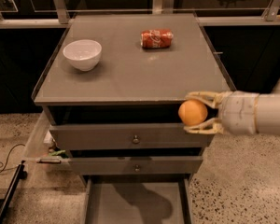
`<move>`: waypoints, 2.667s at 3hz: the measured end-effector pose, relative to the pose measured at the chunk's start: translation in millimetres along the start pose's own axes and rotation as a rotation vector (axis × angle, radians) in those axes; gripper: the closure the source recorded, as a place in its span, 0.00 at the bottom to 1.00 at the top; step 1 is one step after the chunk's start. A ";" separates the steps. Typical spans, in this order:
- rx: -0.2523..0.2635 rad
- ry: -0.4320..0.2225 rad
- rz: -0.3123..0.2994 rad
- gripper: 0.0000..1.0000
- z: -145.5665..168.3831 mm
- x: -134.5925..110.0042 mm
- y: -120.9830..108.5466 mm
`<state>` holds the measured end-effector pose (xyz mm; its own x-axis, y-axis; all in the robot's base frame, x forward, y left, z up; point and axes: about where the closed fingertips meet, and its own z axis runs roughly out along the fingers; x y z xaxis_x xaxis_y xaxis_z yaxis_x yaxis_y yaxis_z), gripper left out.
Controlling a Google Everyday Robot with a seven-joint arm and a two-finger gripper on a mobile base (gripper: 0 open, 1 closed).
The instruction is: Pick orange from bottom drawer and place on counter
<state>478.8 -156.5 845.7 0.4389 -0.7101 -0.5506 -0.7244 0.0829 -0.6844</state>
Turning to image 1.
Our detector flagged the metal railing frame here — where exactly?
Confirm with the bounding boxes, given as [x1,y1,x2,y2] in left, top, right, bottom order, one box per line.
[0,0,280,29]

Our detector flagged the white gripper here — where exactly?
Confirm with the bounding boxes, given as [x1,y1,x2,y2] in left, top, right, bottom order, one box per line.
[184,91,259,135]

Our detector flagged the white ceramic bowl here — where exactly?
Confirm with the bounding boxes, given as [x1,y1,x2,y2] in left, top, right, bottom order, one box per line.
[63,39,102,71]

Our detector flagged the grey drawer cabinet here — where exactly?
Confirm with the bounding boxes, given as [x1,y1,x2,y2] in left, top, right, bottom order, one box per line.
[31,12,238,224]

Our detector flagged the black cable on floor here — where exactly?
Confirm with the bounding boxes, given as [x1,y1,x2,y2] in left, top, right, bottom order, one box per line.
[0,143,26,175]

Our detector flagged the black stand base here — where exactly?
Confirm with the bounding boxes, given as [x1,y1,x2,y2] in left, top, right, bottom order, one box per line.
[0,161,27,224]

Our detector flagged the orange fruit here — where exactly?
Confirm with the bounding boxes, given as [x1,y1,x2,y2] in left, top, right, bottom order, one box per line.
[178,99,208,126]

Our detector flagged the grey middle drawer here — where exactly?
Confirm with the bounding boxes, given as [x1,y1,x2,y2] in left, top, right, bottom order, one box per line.
[68,156,203,175]

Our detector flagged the red soda can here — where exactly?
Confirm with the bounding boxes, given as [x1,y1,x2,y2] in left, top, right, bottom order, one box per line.
[140,29,174,49]

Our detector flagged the clear plastic side bin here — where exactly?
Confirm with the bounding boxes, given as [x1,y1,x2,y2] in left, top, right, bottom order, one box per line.
[22,113,71,172]

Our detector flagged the grey top drawer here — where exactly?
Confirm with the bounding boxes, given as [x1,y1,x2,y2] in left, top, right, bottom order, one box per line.
[49,123,214,150]

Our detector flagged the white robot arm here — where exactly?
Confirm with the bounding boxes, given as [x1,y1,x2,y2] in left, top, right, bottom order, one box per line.
[184,78,280,136]

